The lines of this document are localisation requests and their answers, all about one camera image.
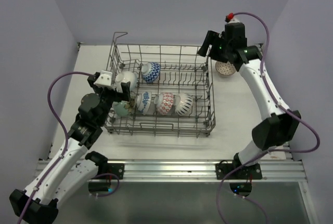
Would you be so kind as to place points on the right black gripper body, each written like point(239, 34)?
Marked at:
point(220, 48)

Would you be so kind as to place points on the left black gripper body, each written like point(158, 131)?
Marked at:
point(106, 97)

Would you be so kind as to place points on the brown dotted ceramic bowl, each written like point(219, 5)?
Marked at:
point(225, 69)

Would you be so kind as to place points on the blue zigzag ceramic bowl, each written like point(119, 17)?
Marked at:
point(151, 72)

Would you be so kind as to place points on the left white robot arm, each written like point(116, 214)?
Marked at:
point(74, 164)

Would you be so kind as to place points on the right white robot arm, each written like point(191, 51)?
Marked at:
point(279, 123)

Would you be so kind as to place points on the brown floral ceramic bowl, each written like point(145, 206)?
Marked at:
point(130, 106)

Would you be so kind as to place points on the pale green ceramic bowl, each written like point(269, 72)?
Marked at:
point(122, 108)

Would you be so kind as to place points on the white ribbed ceramic bowl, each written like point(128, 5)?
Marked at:
point(125, 77)

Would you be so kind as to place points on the blue floral white bowl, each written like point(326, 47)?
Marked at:
point(143, 101)

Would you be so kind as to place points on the red diamond pattern bowl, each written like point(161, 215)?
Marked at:
point(164, 102)

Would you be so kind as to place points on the white bowl dark stripes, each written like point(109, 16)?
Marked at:
point(183, 103)

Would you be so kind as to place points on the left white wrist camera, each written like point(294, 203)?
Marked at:
point(105, 79)

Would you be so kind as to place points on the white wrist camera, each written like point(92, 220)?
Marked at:
point(231, 18)
point(105, 79)

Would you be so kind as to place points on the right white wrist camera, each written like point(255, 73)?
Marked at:
point(231, 18)

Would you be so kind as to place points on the grey wire dish rack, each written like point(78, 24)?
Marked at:
point(182, 71)

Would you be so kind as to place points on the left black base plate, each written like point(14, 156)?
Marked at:
point(117, 169)

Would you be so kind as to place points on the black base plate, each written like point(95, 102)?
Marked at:
point(117, 169)
point(224, 167)

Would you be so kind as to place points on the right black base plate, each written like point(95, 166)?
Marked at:
point(224, 167)

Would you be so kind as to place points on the aluminium mounting rail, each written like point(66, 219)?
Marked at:
point(138, 170)

